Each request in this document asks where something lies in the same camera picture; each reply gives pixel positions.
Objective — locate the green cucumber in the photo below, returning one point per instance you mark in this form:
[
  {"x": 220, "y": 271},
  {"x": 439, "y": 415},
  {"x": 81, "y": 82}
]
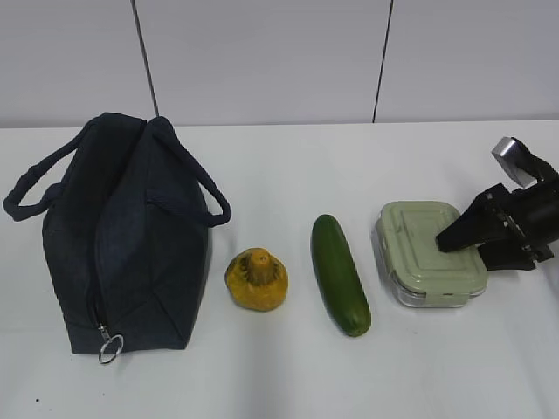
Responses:
[{"x": 337, "y": 277}]

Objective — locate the glass container with green lid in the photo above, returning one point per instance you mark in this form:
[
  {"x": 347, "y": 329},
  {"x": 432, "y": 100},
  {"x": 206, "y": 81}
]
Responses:
[{"x": 419, "y": 274}]

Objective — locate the dark blue fabric lunch bag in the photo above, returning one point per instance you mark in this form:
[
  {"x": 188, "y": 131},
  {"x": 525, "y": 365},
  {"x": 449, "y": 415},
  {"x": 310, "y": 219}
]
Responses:
[{"x": 127, "y": 212}]

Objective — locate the yellow orange toy pumpkin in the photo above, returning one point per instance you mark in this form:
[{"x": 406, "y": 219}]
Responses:
[{"x": 257, "y": 280}]

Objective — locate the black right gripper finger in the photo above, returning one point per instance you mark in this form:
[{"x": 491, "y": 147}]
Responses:
[
  {"x": 498, "y": 256},
  {"x": 480, "y": 223}
]

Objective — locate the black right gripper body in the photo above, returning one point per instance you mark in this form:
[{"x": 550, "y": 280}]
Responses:
[{"x": 530, "y": 215}]

